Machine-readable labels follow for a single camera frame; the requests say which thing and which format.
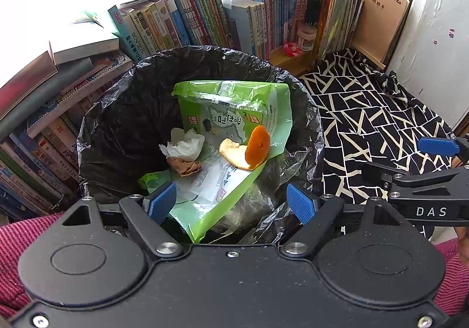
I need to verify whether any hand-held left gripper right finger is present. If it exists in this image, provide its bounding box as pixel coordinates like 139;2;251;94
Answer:
279;183;413;258

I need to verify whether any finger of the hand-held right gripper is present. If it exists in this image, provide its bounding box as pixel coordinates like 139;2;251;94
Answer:
362;164;469;200
417;136;469;164

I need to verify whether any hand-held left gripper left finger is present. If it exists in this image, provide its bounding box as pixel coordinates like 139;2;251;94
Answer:
62;182;184;259

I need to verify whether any brown paper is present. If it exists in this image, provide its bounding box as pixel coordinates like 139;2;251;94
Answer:
166;157;203;178

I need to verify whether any white printed wrapper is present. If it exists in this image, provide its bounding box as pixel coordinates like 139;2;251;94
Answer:
170;158;255;204

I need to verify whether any white tissue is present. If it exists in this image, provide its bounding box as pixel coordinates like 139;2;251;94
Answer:
158;127;206;162

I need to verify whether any orange peel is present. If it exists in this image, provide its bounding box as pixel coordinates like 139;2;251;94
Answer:
219;125;271;170

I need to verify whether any black trash bag bin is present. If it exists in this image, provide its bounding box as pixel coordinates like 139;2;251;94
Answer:
75;45;325;244

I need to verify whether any green snack bag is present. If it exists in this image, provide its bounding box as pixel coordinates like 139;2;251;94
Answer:
138;80;294;244

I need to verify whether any person's right forearm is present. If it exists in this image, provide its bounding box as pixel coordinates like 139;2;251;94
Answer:
434;227;469;316

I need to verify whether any row of leaning books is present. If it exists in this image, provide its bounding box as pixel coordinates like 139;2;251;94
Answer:
0;94;96;221

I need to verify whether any beaded cover book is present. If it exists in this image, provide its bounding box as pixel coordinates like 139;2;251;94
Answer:
27;52;134;138

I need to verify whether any brown cover sketchbook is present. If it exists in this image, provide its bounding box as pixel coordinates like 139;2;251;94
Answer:
350;0;410;69

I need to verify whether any small wooden shelf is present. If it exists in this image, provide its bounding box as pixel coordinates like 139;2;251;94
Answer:
269;45;319;77

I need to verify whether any person's pink striped clothing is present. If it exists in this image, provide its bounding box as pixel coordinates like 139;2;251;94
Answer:
0;211;125;317

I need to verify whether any row of thin dark books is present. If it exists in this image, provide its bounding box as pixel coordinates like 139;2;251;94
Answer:
314;0;365;61

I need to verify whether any small white jar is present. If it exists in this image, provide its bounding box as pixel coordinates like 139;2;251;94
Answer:
296;24;318;52

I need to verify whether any white thick book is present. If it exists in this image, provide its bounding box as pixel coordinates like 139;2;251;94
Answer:
47;13;121;66

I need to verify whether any row of colourful upright books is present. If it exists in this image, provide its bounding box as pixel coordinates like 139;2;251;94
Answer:
108;0;242;62

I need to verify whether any glossy hardcover book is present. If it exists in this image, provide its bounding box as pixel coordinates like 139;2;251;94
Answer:
0;50;59;120

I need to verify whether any row of blue spined books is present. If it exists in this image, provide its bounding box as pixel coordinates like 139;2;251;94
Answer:
223;0;321;61

